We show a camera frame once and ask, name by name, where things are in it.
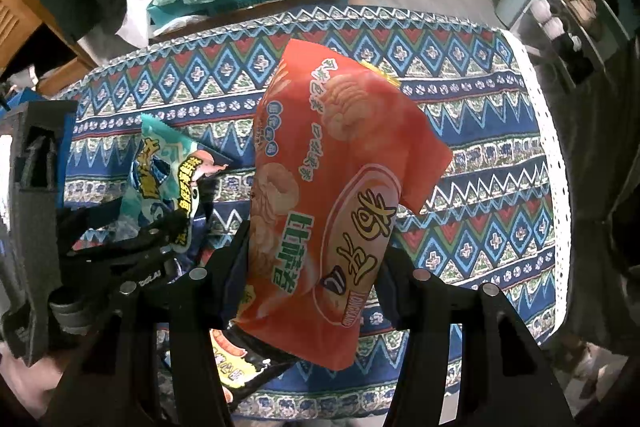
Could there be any black snack bag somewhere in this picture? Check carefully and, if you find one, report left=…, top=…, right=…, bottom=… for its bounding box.
left=209, top=323, right=299, bottom=412

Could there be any teal snack bag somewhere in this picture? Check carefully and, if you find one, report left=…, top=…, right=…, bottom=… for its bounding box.
left=116, top=114, right=232, bottom=254

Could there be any orange-red snack bag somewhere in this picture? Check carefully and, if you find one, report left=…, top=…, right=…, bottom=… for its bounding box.
left=236, top=39, right=452, bottom=371

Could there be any gold biscuit pack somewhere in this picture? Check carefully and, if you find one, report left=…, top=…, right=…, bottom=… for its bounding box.
left=360, top=61, right=400, bottom=89

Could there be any blue cardboard box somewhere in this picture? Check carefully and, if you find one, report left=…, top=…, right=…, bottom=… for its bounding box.
left=1, top=90, right=77, bottom=212

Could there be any patterned blue tablecloth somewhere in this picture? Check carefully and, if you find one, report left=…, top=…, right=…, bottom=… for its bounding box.
left=54, top=4, right=573, bottom=421

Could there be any wooden wardrobe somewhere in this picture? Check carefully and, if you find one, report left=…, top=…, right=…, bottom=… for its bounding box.
left=1, top=0, right=96, bottom=96

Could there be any white shoe rack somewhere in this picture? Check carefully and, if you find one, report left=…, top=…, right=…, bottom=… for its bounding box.
left=509, top=0, right=631, bottom=91

